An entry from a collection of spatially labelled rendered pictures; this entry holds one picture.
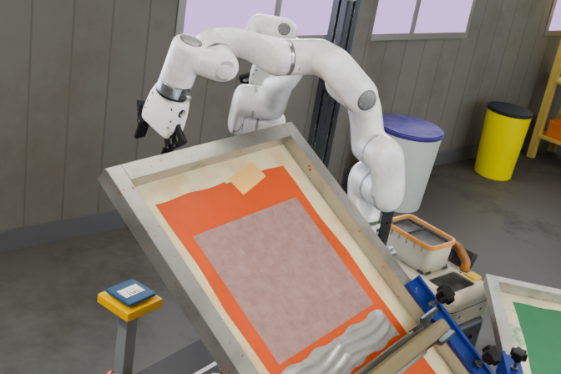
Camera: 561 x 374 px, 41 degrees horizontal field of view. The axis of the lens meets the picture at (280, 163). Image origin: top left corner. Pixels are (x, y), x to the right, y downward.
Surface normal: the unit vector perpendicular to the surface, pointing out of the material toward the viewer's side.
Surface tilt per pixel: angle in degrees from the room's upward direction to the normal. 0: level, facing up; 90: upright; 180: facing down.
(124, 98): 90
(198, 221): 32
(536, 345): 0
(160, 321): 0
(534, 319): 0
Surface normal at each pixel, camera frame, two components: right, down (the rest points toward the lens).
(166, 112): -0.52, 0.26
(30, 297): 0.16, -0.92
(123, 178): 0.54, -0.60
